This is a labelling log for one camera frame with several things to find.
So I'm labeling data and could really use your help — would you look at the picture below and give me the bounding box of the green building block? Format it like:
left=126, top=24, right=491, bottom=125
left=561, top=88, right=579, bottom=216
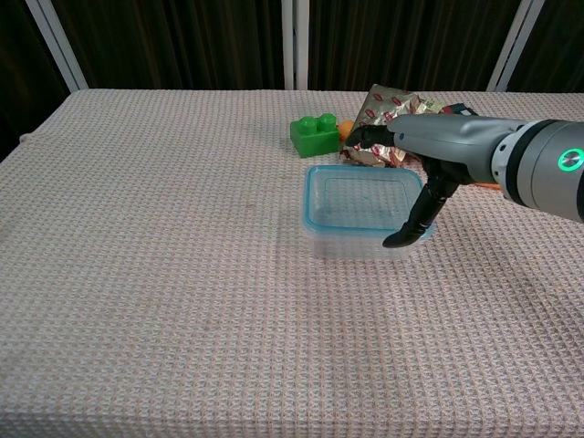
left=289, top=112, right=341, bottom=160

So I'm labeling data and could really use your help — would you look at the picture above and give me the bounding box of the beige waffle tablecloth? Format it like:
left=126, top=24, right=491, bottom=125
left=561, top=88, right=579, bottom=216
left=0, top=88, right=584, bottom=438

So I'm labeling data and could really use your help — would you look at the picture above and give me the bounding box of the dark blue snack packet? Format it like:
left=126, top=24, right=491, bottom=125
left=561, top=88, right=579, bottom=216
left=440, top=103, right=480, bottom=118

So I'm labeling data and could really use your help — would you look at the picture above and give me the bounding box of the clear plastic container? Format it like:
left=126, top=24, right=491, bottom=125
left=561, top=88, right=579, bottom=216
left=303, top=221, right=434, bottom=263

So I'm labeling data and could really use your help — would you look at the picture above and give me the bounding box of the white frame post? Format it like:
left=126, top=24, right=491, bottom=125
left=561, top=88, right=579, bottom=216
left=485, top=0, right=547, bottom=93
left=25, top=0, right=89, bottom=91
left=280, top=0, right=311, bottom=90

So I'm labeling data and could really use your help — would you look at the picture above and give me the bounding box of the gold red snack packet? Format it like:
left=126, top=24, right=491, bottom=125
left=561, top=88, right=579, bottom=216
left=339, top=83, right=429, bottom=168

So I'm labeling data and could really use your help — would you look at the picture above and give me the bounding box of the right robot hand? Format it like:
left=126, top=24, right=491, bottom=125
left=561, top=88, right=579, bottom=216
left=345, top=113, right=521, bottom=249

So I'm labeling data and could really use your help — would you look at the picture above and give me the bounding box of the teal plastic lid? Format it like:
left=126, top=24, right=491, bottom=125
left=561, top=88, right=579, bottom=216
left=303, top=164, right=438, bottom=242

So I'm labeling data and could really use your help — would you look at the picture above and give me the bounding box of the dark pleated curtain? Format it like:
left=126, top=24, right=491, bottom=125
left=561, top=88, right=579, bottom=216
left=0, top=0, right=584, bottom=163

